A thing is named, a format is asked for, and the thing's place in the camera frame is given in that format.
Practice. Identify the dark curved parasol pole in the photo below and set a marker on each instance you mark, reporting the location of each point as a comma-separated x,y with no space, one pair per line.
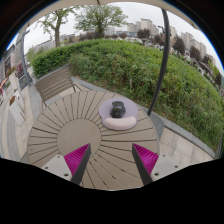
163,56

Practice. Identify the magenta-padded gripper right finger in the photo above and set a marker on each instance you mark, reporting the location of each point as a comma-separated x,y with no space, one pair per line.
146,158

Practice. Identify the round full-crowned tree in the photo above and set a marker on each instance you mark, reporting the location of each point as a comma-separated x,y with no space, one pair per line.
99,16

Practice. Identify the lilac mouse pad, wrist rest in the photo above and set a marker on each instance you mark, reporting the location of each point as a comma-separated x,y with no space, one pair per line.
118,124

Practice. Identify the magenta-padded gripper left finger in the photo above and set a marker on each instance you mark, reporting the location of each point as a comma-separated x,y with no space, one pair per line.
76,158

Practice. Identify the green hedge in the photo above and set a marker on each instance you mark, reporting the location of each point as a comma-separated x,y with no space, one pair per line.
126,66

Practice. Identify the slatted grey outdoor chair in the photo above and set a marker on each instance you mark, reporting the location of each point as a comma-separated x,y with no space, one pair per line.
53,83

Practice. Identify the group of apartment buildings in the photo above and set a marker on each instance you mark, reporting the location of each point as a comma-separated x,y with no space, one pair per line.
146,24

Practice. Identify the white planter box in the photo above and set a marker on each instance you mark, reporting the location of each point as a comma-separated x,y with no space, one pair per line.
16,111

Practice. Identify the thin-crowned leaning tree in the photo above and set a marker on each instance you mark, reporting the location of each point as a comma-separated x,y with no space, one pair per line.
57,31

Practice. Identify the beige parasol canopy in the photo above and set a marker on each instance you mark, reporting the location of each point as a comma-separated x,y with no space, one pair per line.
100,2

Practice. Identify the black gaming computer mouse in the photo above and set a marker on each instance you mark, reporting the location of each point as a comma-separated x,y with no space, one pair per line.
117,109

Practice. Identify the tall grey sign pillar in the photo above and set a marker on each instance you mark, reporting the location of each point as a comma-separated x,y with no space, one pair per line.
20,56

